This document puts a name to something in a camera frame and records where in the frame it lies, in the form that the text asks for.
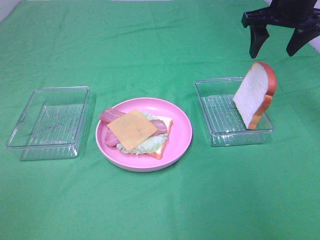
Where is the yellow toy cheese slice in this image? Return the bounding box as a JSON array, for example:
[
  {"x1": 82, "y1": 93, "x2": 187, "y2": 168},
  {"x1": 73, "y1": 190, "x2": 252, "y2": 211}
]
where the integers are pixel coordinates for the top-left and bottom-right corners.
[{"x1": 107, "y1": 110, "x2": 157, "y2": 151}]

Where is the clear plastic box right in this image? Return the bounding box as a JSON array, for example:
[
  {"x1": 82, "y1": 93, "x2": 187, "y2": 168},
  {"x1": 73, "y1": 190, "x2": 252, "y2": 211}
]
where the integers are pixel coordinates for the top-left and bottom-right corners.
[{"x1": 194, "y1": 77, "x2": 274, "y2": 147}]

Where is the toy bacon strip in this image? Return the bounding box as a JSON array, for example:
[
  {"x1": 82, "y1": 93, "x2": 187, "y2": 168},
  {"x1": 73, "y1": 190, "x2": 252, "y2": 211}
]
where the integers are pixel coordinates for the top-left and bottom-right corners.
[
  {"x1": 99, "y1": 107, "x2": 126, "y2": 124},
  {"x1": 105, "y1": 117, "x2": 173, "y2": 147}
]

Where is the pink plate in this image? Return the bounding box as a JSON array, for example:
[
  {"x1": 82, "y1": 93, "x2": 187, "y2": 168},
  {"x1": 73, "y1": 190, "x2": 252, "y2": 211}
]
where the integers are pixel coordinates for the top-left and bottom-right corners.
[{"x1": 95, "y1": 97, "x2": 193, "y2": 172}]

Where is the clear plastic box left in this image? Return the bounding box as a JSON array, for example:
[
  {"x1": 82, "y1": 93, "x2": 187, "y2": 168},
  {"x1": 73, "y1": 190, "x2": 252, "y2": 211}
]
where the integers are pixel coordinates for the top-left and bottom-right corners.
[{"x1": 6, "y1": 86, "x2": 91, "y2": 161}]

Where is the toy bread slice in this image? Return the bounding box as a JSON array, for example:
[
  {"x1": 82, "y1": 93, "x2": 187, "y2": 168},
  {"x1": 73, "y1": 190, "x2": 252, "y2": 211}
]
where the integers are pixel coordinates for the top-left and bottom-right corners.
[
  {"x1": 147, "y1": 116, "x2": 173, "y2": 160},
  {"x1": 233, "y1": 61, "x2": 277, "y2": 130}
]

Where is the toy lettuce leaf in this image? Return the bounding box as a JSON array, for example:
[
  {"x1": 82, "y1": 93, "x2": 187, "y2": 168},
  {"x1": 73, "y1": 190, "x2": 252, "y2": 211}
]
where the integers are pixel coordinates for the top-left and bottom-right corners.
[{"x1": 116, "y1": 112, "x2": 169, "y2": 155}]

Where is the green tablecloth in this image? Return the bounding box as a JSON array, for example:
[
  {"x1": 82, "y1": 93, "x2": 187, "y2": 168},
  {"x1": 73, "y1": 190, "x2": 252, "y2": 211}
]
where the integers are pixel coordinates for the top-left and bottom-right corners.
[{"x1": 0, "y1": 0, "x2": 320, "y2": 240}]

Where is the clear plastic box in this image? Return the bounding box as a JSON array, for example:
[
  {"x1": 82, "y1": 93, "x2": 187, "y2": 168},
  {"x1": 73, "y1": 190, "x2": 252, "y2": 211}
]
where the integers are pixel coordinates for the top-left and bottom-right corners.
[
  {"x1": 6, "y1": 86, "x2": 91, "y2": 161},
  {"x1": 194, "y1": 77, "x2": 274, "y2": 147}
]

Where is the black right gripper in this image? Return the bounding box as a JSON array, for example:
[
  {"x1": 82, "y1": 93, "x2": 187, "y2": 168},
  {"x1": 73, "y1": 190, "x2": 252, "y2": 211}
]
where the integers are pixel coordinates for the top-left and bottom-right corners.
[{"x1": 241, "y1": 0, "x2": 320, "y2": 59}]

